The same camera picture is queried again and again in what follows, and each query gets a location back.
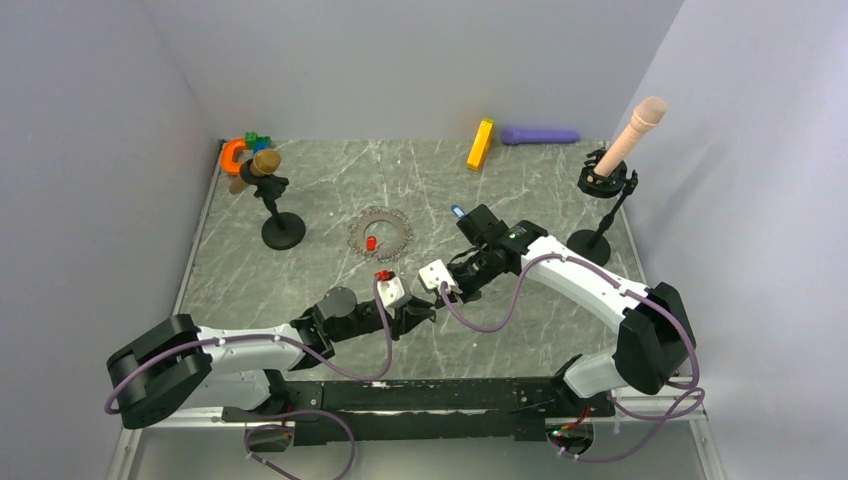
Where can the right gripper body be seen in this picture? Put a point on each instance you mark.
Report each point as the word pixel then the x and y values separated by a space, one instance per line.
pixel 474 274

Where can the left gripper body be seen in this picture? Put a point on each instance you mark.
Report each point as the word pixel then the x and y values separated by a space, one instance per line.
pixel 369 320

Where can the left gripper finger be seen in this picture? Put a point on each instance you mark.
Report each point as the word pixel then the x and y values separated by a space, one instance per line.
pixel 422 308
pixel 406 325

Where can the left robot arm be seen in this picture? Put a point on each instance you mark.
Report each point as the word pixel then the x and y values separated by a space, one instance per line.
pixel 178 364

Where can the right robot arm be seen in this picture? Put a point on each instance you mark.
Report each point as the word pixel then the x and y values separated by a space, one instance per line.
pixel 653 335

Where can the left black microphone stand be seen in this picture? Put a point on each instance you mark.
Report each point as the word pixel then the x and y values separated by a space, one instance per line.
pixel 283 230

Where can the yellow block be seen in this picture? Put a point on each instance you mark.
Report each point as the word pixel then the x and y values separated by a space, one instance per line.
pixel 480 145

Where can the purple cylinder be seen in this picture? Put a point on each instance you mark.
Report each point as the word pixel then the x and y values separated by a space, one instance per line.
pixel 519 136

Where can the brown microphone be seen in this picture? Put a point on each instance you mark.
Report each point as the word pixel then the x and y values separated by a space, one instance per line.
pixel 264 164

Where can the blue toy brick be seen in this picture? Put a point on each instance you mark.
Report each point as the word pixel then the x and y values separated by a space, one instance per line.
pixel 258 146

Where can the orange horseshoe toy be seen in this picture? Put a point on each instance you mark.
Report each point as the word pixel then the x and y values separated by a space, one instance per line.
pixel 229 156

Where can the green toy brick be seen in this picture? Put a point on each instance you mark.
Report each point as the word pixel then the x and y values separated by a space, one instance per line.
pixel 250 138

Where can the beige microphone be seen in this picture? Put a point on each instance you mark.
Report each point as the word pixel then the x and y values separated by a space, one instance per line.
pixel 645 117

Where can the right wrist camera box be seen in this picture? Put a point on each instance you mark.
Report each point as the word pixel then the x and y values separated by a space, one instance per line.
pixel 434 274

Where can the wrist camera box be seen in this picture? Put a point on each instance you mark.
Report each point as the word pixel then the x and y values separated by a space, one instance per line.
pixel 392 290
pixel 434 274

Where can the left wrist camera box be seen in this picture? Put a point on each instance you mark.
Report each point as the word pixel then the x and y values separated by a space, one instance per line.
pixel 392 290

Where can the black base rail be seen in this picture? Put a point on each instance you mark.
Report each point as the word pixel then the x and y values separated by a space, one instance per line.
pixel 522 408

